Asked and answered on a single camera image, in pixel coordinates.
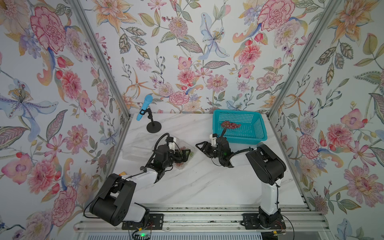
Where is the teal plastic mesh basket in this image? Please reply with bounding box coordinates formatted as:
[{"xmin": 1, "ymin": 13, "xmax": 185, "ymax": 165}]
[{"xmin": 213, "ymin": 110, "xmax": 268, "ymax": 145}]

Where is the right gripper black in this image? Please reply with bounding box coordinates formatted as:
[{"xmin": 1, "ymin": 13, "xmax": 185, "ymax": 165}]
[{"xmin": 195, "ymin": 141, "xmax": 224, "ymax": 160}]

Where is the green grape bunch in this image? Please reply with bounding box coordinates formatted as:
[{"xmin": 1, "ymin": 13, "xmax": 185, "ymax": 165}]
[{"xmin": 186, "ymin": 150, "xmax": 195, "ymax": 161}]

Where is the right aluminium frame post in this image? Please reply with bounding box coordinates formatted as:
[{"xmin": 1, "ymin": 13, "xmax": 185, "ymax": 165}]
[{"xmin": 267, "ymin": 0, "xmax": 340, "ymax": 120}]

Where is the aluminium frame post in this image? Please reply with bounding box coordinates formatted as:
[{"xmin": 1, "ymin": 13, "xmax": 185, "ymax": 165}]
[
  {"xmin": 69, "ymin": 0, "xmax": 130, "ymax": 119},
  {"xmin": 267, "ymin": 0, "xmax": 340, "ymax": 120}
]

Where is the black microphone stand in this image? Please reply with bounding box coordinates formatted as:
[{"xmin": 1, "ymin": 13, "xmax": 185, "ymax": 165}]
[{"xmin": 137, "ymin": 108, "xmax": 162, "ymax": 134}]

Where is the red grape bunch front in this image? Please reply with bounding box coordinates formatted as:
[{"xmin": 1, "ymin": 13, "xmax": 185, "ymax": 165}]
[{"xmin": 174, "ymin": 162, "xmax": 187, "ymax": 170}]

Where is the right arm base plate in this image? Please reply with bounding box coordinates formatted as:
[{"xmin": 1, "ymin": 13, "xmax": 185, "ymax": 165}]
[{"xmin": 241, "ymin": 212, "xmax": 287, "ymax": 231}]

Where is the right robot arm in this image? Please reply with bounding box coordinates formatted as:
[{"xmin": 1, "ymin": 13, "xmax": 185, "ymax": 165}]
[{"xmin": 196, "ymin": 134, "xmax": 287, "ymax": 231}]

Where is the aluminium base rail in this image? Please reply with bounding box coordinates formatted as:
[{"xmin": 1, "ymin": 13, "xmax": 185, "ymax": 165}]
[{"xmin": 73, "ymin": 205, "xmax": 331, "ymax": 233}]

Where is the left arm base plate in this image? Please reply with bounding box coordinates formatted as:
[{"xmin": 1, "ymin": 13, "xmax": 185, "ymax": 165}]
[{"xmin": 122, "ymin": 213, "xmax": 164, "ymax": 231}]

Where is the red grape bunch back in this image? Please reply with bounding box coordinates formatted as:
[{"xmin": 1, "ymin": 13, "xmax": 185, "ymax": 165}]
[{"xmin": 221, "ymin": 121, "xmax": 241, "ymax": 130}]

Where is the blue microphone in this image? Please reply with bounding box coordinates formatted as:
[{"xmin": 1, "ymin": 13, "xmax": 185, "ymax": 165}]
[{"xmin": 137, "ymin": 95, "xmax": 153, "ymax": 121}]

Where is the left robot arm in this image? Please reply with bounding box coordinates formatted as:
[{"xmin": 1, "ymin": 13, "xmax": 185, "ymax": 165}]
[{"xmin": 88, "ymin": 133, "xmax": 193, "ymax": 229}]

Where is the clear clamshell container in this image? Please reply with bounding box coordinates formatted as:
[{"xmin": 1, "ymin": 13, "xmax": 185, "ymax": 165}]
[
  {"xmin": 173, "ymin": 139, "xmax": 197, "ymax": 170},
  {"xmin": 122, "ymin": 133, "xmax": 160, "ymax": 164}
]

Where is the red grape bunch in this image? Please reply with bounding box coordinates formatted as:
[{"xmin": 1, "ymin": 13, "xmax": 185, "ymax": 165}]
[
  {"xmin": 221, "ymin": 121, "xmax": 241, "ymax": 130},
  {"xmin": 174, "ymin": 162, "xmax": 187, "ymax": 170}
]

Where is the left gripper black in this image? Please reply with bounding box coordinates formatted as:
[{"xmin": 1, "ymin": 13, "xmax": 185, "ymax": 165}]
[{"xmin": 162, "ymin": 148, "xmax": 191, "ymax": 170}]

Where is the left aluminium frame post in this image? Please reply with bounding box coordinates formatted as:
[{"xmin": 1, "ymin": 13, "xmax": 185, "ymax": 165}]
[{"xmin": 69, "ymin": 0, "xmax": 130, "ymax": 119}]

